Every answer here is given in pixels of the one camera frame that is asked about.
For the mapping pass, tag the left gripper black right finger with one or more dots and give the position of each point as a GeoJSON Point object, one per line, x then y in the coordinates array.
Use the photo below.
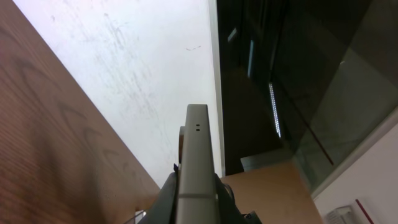
{"type": "Point", "coordinates": [229, 213]}

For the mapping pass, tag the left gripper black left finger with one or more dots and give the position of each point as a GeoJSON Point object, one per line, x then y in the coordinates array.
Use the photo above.
{"type": "Point", "coordinates": [162, 210]}

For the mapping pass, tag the dark glass window panel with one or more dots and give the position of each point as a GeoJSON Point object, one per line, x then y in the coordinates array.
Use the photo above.
{"type": "Point", "coordinates": [304, 80]}

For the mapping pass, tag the white wall device red stripe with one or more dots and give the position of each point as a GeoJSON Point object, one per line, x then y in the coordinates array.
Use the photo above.
{"type": "Point", "coordinates": [355, 213]}

